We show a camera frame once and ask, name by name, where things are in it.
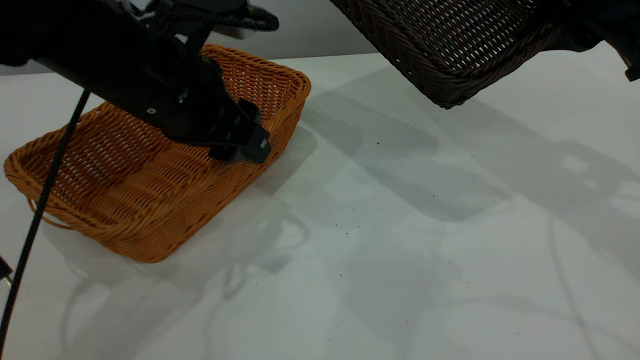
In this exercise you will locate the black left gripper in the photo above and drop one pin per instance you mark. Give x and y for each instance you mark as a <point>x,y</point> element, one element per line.
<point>195,100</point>

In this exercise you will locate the orange wicker basket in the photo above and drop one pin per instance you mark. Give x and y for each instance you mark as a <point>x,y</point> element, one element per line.
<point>125,200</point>

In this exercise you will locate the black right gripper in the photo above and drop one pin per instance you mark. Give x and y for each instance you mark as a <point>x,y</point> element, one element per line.
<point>610,25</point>

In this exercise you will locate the dark brown wicker basket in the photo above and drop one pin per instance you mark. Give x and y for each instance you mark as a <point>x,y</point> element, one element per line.
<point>450,50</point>

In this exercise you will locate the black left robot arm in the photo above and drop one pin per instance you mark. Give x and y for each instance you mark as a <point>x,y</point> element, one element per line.
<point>75,40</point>

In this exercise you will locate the small black clamp part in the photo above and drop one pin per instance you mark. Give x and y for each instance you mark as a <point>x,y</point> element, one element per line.
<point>4,270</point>

